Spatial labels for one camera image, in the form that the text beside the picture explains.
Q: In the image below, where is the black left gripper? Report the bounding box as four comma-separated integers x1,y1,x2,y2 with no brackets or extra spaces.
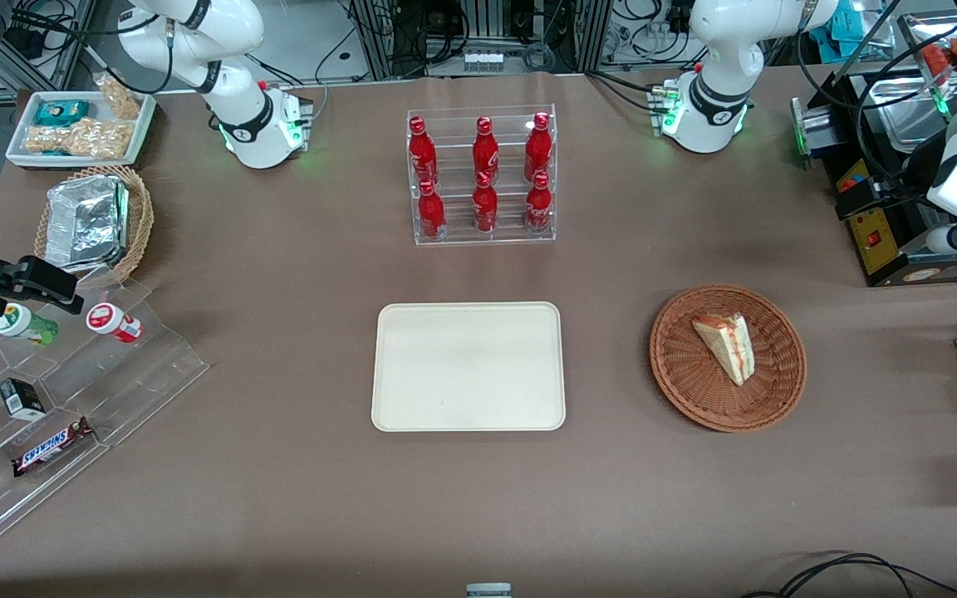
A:
835,131,957,222

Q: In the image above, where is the triangular sandwich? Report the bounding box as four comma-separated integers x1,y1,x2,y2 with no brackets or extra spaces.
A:
691,312,756,388

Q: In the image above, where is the white snack tray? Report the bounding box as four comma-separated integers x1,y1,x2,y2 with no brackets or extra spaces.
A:
5,90,157,170

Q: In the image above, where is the tan oval wicker basket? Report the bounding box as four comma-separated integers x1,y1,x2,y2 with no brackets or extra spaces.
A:
33,164,155,288

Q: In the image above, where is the brown round wicker basket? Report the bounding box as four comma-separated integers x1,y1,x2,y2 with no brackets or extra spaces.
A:
649,284,808,434

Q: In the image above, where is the cream rectangular plastic tray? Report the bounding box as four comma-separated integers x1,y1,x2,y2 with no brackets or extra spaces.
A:
371,301,567,433

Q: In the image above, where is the black food warmer display case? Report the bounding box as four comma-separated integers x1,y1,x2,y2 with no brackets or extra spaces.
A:
790,12,957,288

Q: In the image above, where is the green yoghurt drink bottle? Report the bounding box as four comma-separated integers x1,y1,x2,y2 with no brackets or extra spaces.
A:
0,303,60,348

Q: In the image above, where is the aluminium foil container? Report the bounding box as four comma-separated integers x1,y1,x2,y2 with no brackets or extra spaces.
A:
44,175,131,275

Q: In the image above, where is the steel warmer pan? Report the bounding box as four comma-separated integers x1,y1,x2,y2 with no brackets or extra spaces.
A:
862,76,957,155

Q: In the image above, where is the red yoghurt drink bottle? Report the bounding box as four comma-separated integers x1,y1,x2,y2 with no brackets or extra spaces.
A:
86,302,145,345

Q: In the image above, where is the large peanut snack bag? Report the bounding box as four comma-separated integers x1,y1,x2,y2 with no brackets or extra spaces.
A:
23,118,131,159

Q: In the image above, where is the small black box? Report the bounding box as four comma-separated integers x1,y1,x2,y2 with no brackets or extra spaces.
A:
0,378,47,421

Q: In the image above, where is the teal snack packet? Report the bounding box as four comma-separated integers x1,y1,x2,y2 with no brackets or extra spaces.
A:
33,100,91,128

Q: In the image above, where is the orange fried food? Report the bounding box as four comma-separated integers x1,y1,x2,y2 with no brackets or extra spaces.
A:
919,37,957,88

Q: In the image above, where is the teal plastic packet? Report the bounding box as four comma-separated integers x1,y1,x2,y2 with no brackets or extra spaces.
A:
809,0,866,61

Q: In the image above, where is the clear acrylic stepped shelf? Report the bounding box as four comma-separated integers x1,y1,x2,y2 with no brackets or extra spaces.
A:
0,278,212,562

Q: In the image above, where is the small peanut snack bag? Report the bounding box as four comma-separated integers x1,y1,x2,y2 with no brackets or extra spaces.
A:
94,72,144,122

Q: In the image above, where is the snickers chocolate bar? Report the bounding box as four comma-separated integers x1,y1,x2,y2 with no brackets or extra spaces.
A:
12,417,96,478

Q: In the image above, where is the red cola bottle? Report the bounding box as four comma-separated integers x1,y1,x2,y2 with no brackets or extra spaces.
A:
408,116,438,185
417,179,446,240
526,170,552,233
524,112,552,179
472,116,500,179
472,171,498,234

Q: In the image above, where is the clear acrylic bottle rack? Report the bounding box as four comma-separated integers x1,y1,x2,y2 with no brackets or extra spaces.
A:
406,104,558,247

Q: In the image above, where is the white power strip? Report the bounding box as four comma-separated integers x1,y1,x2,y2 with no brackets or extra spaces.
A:
461,48,507,73

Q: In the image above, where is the black cable loop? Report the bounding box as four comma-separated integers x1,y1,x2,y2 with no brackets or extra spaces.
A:
739,551,957,598

